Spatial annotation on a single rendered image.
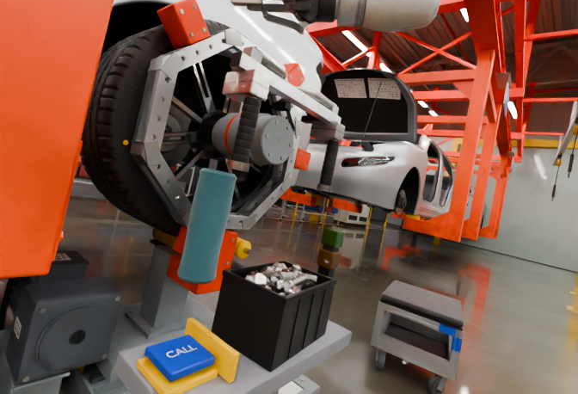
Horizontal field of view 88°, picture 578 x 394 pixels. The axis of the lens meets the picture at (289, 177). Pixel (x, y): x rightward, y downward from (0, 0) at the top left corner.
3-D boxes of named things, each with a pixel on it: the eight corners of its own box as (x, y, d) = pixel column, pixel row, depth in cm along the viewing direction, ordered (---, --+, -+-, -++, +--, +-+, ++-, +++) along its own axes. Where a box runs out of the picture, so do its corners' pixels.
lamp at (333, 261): (324, 263, 73) (327, 247, 74) (338, 268, 71) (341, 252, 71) (316, 264, 70) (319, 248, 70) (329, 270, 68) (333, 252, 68)
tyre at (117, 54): (89, 249, 88) (251, 200, 138) (122, 276, 74) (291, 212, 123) (54, 6, 75) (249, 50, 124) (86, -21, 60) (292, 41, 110)
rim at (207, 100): (114, 218, 93) (238, 187, 131) (150, 237, 78) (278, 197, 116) (93, 45, 82) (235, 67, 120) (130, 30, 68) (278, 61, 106)
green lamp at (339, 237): (328, 243, 74) (331, 227, 74) (342, 248, 71) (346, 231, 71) (319, 243, 71) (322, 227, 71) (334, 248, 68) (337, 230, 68)
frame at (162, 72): (267, 226, 111) (298, 85, 113) (281, 230, 107) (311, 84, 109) (112, 220, 68) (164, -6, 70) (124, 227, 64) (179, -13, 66)
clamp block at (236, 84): (237, 102, 67) (242, 80, 68) (267, 101, 62) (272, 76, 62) (220, 94, 63) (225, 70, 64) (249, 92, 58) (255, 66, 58)
